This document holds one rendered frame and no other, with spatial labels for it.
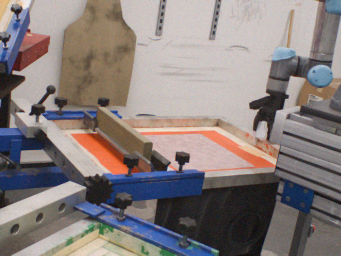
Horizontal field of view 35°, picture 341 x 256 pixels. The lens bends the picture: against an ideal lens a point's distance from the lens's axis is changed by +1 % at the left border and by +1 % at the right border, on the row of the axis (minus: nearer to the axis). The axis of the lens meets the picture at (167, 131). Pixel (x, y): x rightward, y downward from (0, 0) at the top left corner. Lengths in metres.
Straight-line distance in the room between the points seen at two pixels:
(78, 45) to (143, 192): 2.33
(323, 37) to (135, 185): 0.79
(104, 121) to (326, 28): 0.77
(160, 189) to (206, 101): 2.94
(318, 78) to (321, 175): 0.43
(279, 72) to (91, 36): 2.02
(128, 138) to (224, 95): 2.88
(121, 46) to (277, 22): 1.44
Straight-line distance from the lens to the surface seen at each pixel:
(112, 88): 3.85
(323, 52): 1.82
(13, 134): 1.55
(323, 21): 1.81
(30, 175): 1.62
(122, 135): 1.67
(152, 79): 4.05
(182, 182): 1.50
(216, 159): 1.82
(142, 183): 1.43
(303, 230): 2.18
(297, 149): 1.50
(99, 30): 3.74
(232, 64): 4.42
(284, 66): 1.93
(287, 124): 1.50
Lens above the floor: 1.54
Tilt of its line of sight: 17 degrees down
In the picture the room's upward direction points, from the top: 9 degrees clockwise
